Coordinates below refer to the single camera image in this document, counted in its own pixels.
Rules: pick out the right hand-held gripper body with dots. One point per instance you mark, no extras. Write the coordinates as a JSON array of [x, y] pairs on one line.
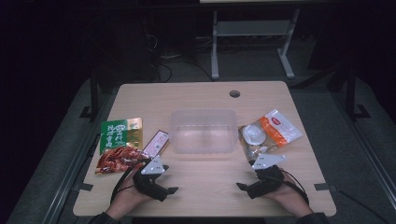
[[267, 180]]

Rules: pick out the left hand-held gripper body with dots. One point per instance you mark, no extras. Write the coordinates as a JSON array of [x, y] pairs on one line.
[[148, 183]]

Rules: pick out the small maroon and yellow box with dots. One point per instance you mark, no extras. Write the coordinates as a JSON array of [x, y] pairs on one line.
[[155, 143]]

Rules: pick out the white and orange food packet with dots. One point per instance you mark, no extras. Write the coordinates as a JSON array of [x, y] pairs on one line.
[[269, 132]]

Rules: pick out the green braised meat seasoning packet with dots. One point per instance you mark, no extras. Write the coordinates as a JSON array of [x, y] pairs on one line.
[[121, 146]]

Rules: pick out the clear plastic container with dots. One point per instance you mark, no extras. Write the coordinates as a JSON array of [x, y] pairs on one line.
[[204, 132]]

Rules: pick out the person's left hand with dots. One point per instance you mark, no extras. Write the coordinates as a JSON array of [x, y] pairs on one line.
[[126, 199]]

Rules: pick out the person's right hand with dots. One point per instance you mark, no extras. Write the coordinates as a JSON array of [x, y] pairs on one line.
[[288, 199]]

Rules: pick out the grey tape strip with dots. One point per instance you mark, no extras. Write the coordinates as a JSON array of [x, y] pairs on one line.
[[85, 187], [323, 186]]

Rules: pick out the black metal stand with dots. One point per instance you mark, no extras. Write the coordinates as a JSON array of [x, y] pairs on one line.
[[94, 96], [351, 93]]

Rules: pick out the white metal desk frame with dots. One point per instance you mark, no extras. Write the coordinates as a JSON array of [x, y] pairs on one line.
[[249, 28]]

